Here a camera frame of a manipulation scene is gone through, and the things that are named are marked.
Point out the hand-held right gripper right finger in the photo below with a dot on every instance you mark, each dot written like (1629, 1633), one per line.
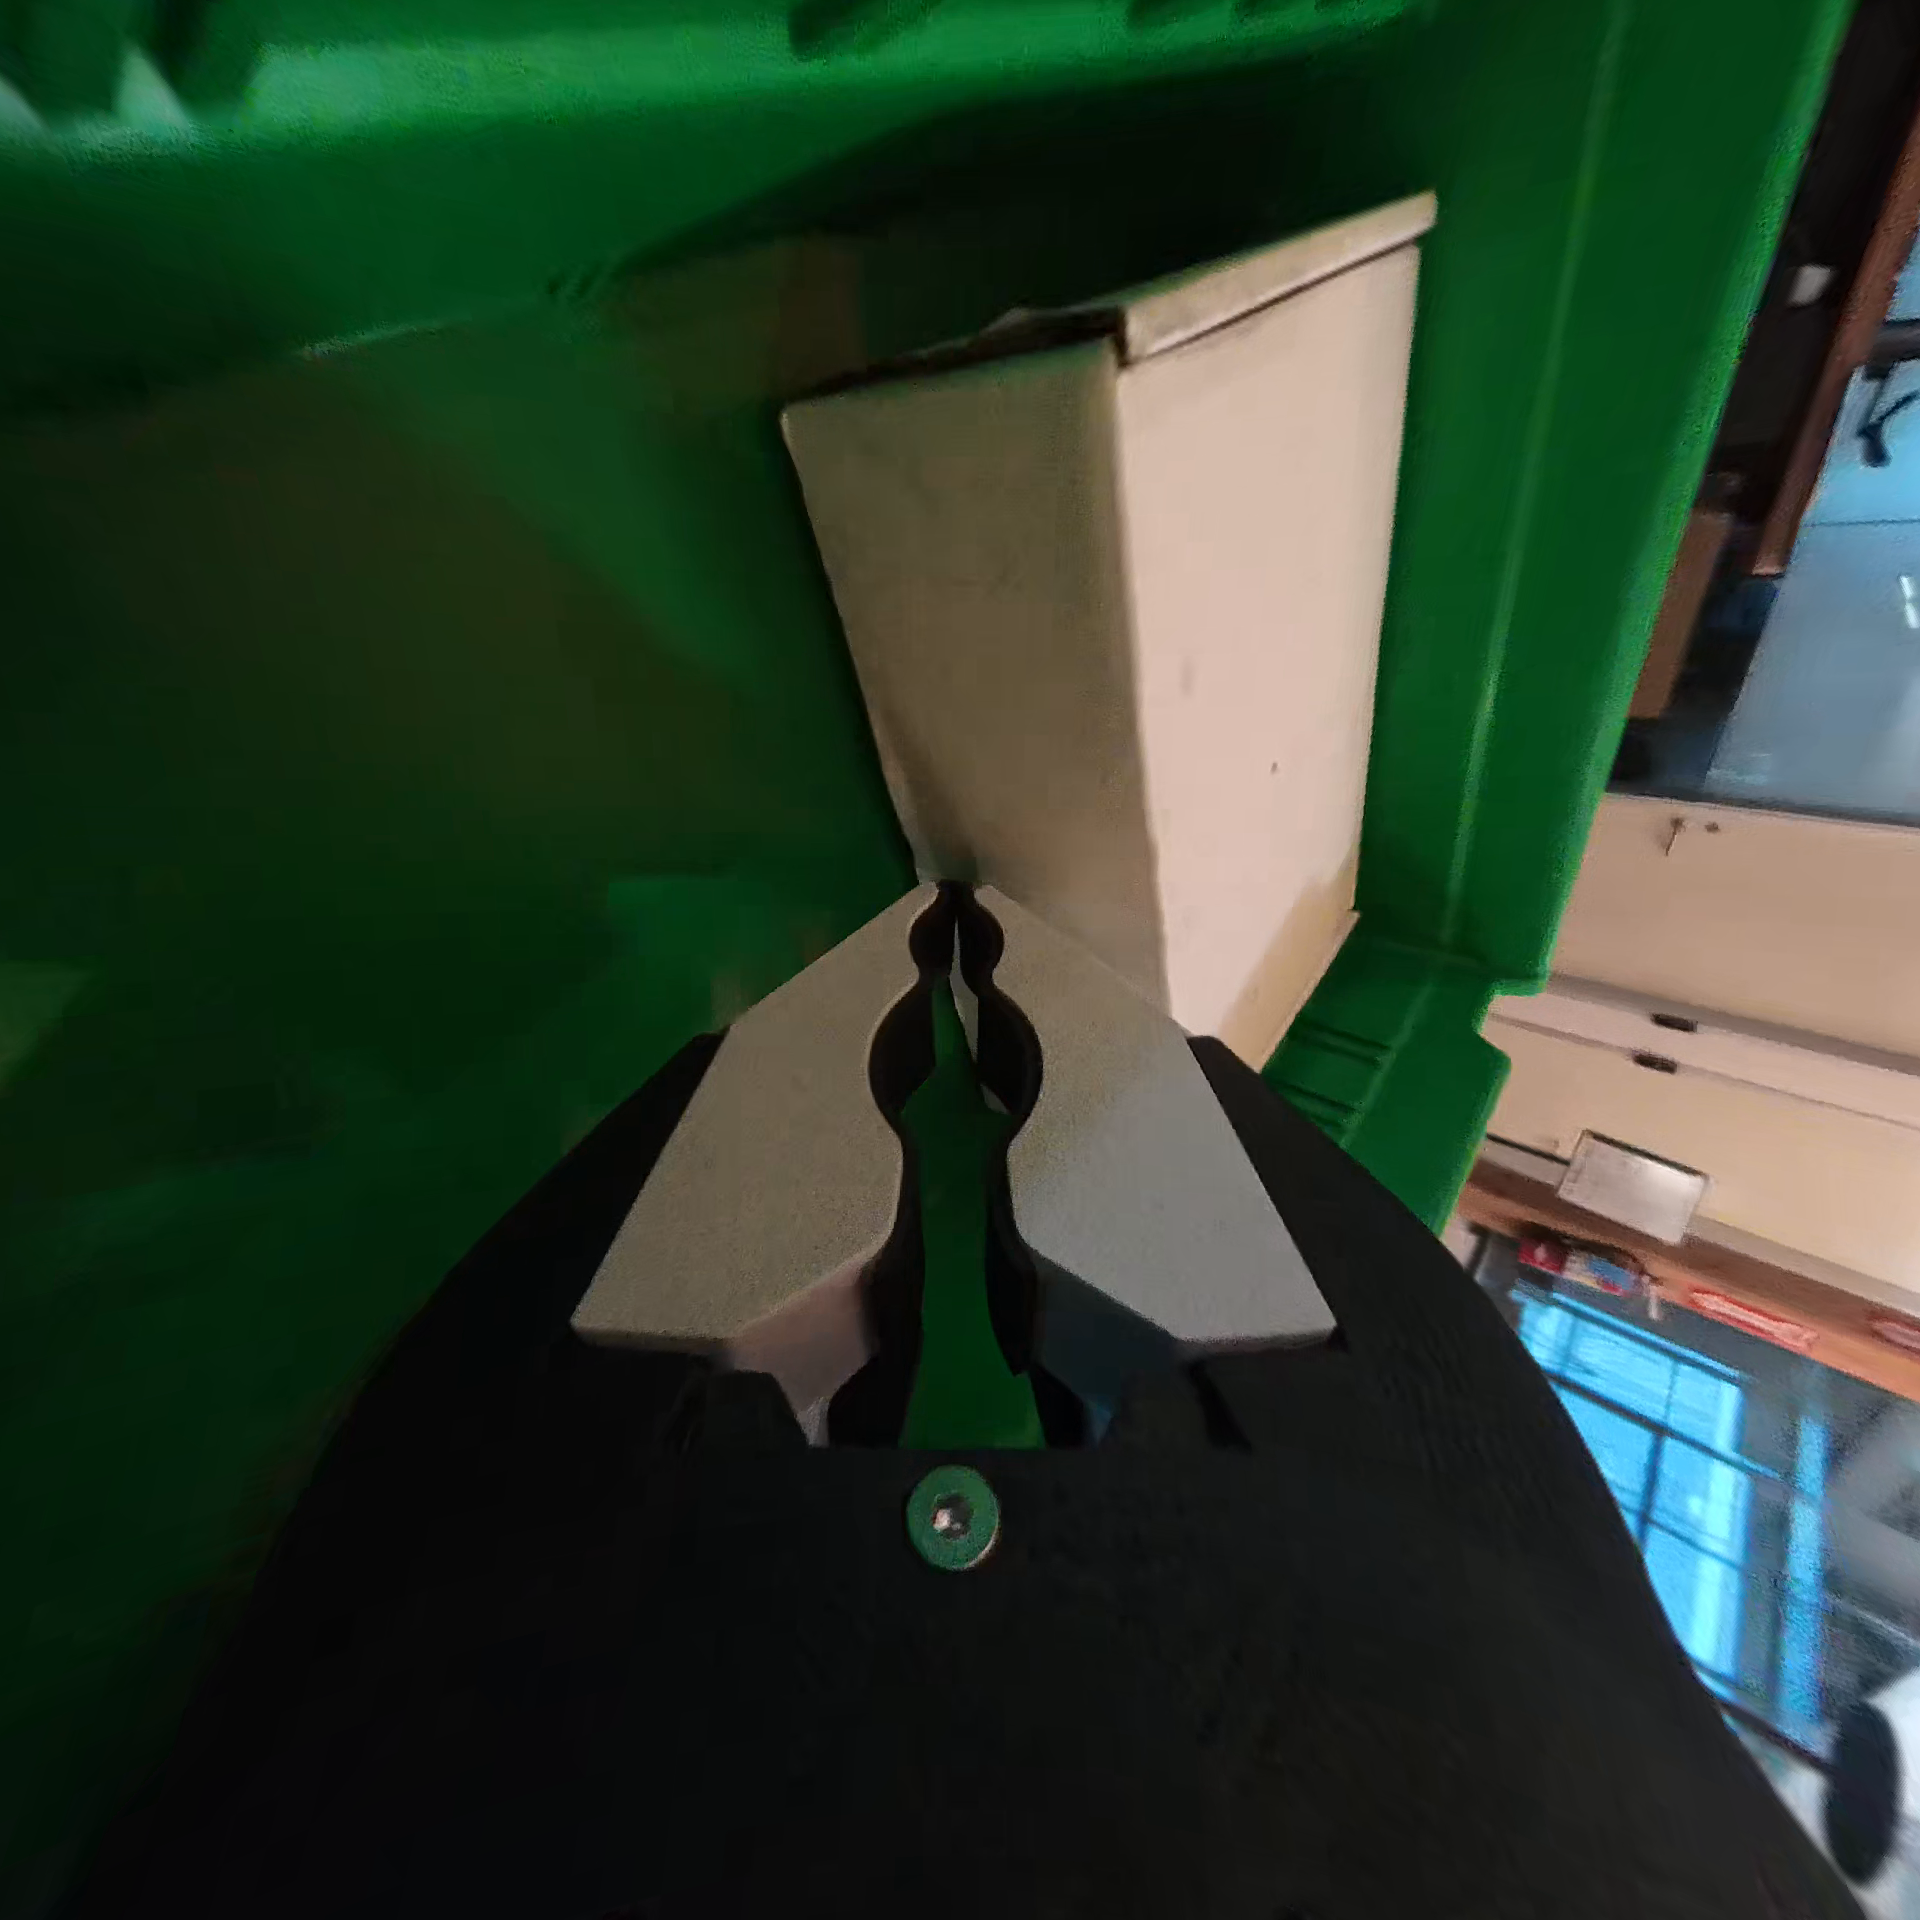
(1158, 1199)

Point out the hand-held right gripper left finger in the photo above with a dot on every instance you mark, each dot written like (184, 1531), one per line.
(750, 1183)

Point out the white mailer box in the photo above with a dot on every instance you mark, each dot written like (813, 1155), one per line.
(1109, 598)

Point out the white cabinet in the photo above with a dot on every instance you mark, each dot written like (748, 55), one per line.
(1726, 960)

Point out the wooden shelf board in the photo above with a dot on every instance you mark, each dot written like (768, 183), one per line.
(1698, 1274)

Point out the green plastic crate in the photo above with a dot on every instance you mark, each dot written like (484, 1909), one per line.
(376, 673)

